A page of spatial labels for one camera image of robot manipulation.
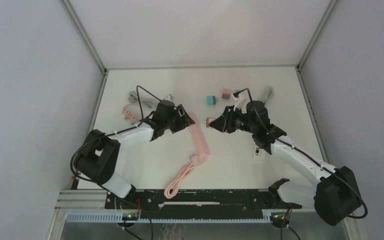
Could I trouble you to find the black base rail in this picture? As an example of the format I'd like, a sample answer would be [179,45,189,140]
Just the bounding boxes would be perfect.
[104,189,302,219]

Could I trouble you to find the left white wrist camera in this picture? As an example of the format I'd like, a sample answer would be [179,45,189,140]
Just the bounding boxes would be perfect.
[163,94,174,102]

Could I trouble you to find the white power strip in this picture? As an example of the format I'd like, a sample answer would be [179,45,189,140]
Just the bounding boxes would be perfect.
[122,104,141,125]
[253,146,266,161]

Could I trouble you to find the pink plug adapter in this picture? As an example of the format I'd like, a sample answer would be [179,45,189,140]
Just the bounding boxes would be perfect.
[205,117,215,128]

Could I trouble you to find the brown pink adapter spare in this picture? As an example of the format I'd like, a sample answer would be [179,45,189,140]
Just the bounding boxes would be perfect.
[221,88,232,100]

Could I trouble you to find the pink cable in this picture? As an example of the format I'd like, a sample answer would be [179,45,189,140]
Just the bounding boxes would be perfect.
[163,153,206,200]

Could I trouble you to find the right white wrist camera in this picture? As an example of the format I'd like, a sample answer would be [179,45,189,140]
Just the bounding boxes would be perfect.
[231,90,248,111]

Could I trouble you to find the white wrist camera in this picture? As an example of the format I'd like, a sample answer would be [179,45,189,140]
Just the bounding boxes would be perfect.
[231,90,248,111]
[163,94,174,102]

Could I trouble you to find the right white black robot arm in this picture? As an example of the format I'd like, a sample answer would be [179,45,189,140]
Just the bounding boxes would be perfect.
[207,87,369,226]

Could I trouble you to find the grey coiled cable left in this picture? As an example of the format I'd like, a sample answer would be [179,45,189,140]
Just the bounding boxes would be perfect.
[127,91,161,109]

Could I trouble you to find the grey coiled cable right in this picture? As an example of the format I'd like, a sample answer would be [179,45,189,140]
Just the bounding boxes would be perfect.
[261,86,275,105]

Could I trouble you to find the pink power strip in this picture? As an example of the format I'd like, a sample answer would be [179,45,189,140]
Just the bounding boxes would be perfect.
[188,113,211,158]

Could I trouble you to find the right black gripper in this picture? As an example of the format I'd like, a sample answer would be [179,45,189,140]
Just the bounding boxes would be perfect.
[209,105,257,134]

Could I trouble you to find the grey coiled cable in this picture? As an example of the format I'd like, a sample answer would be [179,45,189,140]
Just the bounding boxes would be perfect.
[127,91,161,109]
[261,86,275,105]

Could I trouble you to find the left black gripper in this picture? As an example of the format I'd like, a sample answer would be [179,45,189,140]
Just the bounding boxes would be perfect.
[163,104,195,134]

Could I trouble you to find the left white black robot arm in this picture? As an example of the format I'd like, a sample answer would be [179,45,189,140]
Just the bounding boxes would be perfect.
[69,97,195,209]

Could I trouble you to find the teal plug adapter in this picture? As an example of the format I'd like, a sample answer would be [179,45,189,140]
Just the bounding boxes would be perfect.
[206,95,219,106]

